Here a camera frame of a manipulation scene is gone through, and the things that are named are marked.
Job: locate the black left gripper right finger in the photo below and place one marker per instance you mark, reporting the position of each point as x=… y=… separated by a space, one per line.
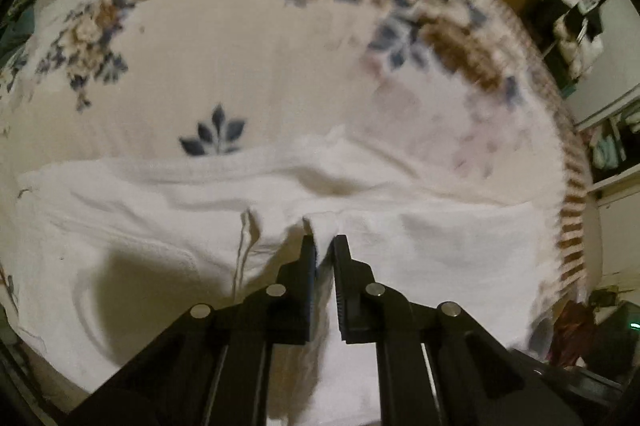
x=368 y=311

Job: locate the black device with green light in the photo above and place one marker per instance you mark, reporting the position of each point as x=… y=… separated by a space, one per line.
x=615 y=343

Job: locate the floral cream bed blanket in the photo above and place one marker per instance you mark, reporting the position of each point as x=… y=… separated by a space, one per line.
x=454 y=89

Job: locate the white pants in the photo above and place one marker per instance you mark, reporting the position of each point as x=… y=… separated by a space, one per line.
x=109 y=252

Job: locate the white shelf unit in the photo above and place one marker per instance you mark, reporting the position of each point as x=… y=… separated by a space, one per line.
x=611 y=217

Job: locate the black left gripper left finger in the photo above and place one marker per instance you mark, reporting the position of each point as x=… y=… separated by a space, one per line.
x=281 y=312

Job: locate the cluttered dark shelf items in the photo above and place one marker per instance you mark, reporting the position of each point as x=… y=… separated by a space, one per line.
x=569 y=35

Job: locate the dark red cloth pile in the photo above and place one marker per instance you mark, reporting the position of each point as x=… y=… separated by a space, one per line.
x=574 y=332

